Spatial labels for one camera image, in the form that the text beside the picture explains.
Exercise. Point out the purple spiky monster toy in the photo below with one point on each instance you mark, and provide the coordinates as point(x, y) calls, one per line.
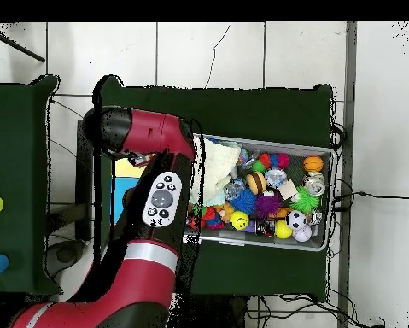
point(267, 205)

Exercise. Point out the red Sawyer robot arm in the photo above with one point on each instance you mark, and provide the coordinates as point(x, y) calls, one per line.
point(149, 130)

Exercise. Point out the black tripod leg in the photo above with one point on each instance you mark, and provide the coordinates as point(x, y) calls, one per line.
point(19, 48)

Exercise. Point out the shallow silver mesh bin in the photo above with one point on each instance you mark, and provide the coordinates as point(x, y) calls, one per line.
point(293, 244)

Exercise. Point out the large blue spiky ball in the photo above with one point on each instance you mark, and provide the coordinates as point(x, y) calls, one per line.
point(243, 201)

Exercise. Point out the green spiky ball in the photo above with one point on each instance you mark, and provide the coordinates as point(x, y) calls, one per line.
point(304, 201)

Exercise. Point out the silver can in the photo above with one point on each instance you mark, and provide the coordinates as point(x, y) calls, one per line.
point(315, 184)

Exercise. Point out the black and white soccer ball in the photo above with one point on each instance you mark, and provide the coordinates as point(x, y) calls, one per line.
point(295, 219)

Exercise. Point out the grey round floor base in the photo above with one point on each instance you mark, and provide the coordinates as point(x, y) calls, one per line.
point(65, 254)

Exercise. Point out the dark green side table cloth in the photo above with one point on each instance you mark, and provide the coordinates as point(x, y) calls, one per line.
point(16, 153)

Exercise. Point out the cream yellow cloth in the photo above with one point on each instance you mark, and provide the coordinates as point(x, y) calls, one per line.
point(217, 164)

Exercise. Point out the yellow smiley ball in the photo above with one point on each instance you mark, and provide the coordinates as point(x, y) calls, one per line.
point(239, 220)

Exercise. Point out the wooden box with three holes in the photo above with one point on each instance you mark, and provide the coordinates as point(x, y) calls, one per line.
point(125, 171)

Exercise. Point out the orange ball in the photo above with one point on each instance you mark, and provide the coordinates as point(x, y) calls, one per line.
point(313, 163)

